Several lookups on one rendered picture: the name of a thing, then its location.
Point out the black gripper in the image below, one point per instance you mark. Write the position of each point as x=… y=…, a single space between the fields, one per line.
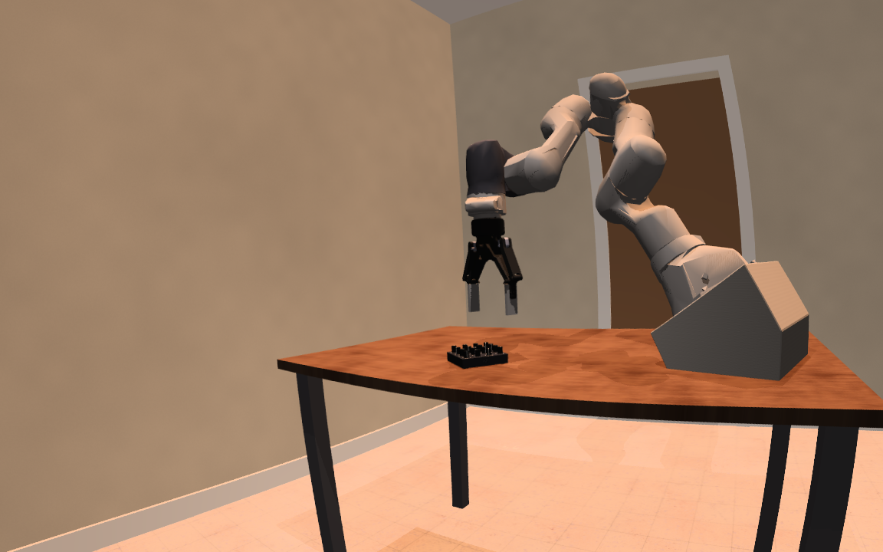
x=487 y=247

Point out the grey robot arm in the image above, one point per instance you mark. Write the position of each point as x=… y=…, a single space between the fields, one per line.
x=682 y=263

